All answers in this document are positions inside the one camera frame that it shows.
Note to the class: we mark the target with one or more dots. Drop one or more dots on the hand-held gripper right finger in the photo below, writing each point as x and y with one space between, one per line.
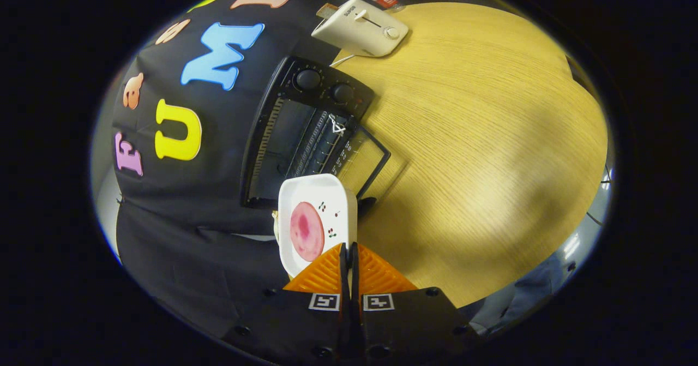
403 322

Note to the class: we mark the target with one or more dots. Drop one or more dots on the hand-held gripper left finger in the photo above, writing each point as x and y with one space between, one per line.
305 322

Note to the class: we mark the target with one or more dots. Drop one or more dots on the pink ham slice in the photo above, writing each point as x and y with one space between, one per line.
307 232

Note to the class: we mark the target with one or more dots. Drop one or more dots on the white rectangular plate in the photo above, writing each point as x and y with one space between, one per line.
338 197

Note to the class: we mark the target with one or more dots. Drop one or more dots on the black toaster oven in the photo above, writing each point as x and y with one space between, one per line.
305 79

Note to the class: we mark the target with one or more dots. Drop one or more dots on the white toaster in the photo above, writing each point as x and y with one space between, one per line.
360 36

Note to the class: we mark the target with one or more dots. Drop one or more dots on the person's grey trousers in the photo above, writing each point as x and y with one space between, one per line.
523 295

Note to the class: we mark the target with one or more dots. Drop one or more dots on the black backdrop cloth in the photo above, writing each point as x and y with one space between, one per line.
191 235

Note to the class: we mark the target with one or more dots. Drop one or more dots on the brown bread slice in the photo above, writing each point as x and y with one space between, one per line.
327 10

